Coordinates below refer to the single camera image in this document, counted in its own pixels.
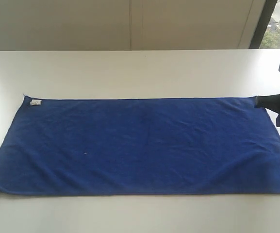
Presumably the blue towel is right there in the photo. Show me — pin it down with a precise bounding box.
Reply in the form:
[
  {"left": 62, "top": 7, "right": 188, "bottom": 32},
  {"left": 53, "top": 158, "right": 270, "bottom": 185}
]
[{"left": 0, "top": 96, "right": 280, "bottom": 196}]

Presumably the white clothing label tag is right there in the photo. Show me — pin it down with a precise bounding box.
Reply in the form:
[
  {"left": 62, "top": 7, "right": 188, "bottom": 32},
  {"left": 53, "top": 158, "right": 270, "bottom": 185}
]
[{"left": 30, "top": 99, "right": 42, "bottom": 106}]

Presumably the black window frame post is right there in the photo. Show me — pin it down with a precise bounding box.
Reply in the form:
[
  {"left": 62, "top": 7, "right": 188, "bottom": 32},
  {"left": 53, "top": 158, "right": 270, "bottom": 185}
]
[{"left": 248, "top": 0, "right": 278, "bottom": 49}]

